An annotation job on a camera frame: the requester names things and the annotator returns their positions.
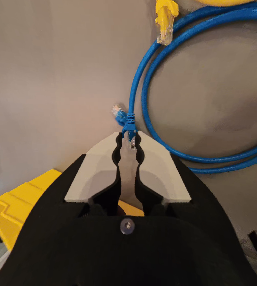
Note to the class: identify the yellow plastic box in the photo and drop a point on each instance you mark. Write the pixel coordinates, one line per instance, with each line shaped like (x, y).
(19, 201)

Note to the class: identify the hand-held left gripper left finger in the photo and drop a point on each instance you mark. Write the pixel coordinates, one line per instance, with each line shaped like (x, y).
(90, 172)

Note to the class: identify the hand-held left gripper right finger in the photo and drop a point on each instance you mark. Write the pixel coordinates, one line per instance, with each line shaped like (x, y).
(162, 172)

